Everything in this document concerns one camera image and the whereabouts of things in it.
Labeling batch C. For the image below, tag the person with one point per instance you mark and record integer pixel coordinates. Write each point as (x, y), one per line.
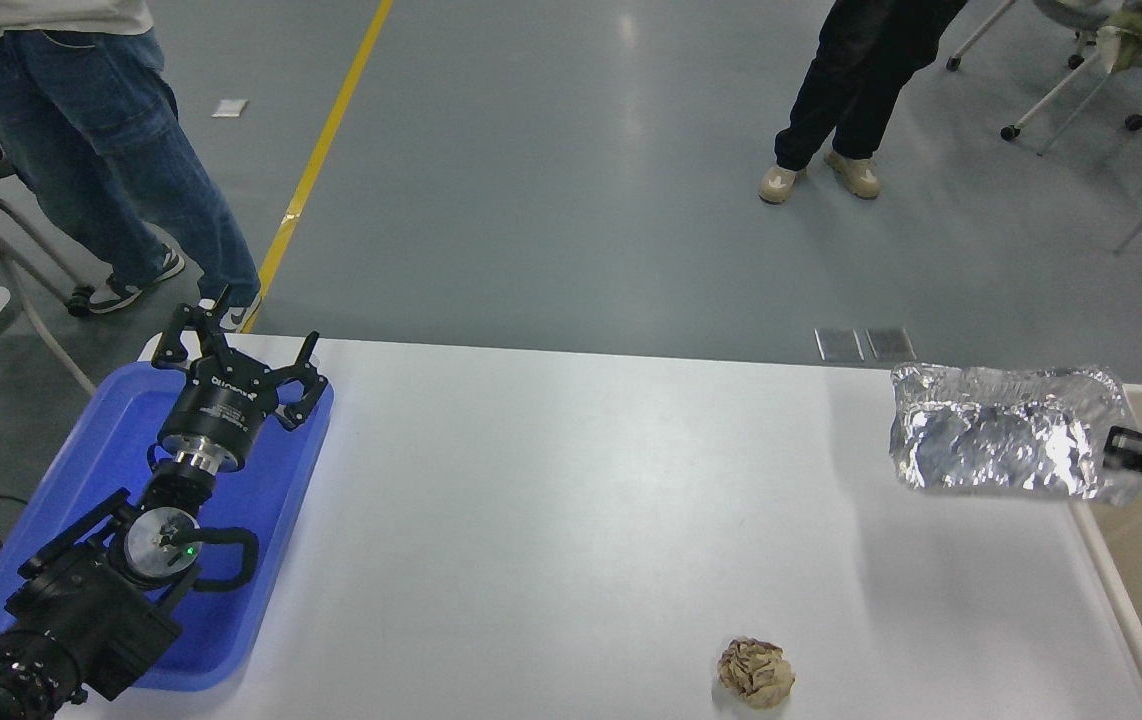
(81, 130)
(861, 70)

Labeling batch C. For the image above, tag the white paper scrap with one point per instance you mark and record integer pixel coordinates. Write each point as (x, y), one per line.
(230, 108)

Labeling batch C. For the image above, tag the blue plastic tray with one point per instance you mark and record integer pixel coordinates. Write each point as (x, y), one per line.
(271, 500)

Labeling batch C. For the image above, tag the grey floor plate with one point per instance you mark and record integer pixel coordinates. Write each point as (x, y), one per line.
(891, 343)
(839, 344)

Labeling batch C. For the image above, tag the crumpled tan paper ball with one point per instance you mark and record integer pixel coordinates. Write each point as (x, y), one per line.
(756, 675)

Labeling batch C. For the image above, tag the silver foil tray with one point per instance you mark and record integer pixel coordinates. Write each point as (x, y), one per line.
(1001, 440)

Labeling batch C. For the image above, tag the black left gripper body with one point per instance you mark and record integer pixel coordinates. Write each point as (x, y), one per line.
(216, 415)

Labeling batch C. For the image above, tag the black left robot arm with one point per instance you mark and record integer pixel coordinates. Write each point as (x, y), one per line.
(81, 610)

